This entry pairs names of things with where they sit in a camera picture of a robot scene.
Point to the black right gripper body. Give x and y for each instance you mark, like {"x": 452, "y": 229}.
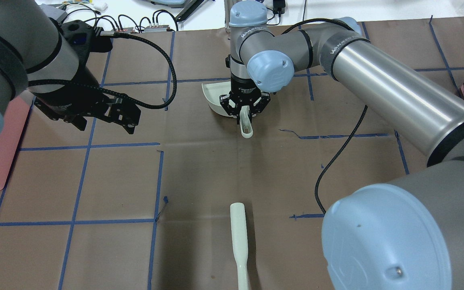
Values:
{"x": 241, "y": 89}

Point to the pink plastic bin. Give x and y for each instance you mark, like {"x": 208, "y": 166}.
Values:
{"x": 15, "y": 119}

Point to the pale green hand brush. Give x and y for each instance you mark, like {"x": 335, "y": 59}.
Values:
{"x": 240, "y": 248}

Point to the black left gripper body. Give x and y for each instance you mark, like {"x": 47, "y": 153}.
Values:
{"x": 75, "y": 92}

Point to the pale green plastic dustpan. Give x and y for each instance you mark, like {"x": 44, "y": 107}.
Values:
{"x": 220, "y": 101}

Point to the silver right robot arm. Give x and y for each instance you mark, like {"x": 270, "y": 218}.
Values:
{"x": 407, "y": 234}

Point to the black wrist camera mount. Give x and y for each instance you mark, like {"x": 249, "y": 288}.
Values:
{"x": 85, "y": 39}

